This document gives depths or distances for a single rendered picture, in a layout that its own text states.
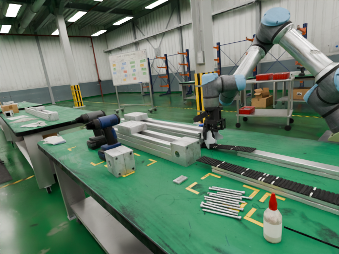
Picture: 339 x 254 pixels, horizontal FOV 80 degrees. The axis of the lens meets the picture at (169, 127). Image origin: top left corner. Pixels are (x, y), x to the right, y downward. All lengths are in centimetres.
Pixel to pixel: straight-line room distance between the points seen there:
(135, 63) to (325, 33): 601
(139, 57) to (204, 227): 632
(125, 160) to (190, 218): 39
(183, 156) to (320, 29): 793
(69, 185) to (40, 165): 82
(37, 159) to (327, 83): 252
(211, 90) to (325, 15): 774
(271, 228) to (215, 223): 14
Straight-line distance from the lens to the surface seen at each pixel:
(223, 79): 97
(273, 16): 119
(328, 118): 124
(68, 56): 1121
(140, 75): 672
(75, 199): 195
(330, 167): 88
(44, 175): 268
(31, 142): 257
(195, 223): 60
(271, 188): 74
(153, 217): 64
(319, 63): 114
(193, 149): 90
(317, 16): 861
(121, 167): 88
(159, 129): 127
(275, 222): 54
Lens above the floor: 117
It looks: 15 degrees down
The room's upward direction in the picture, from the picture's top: 6 degrees counter-clockwise
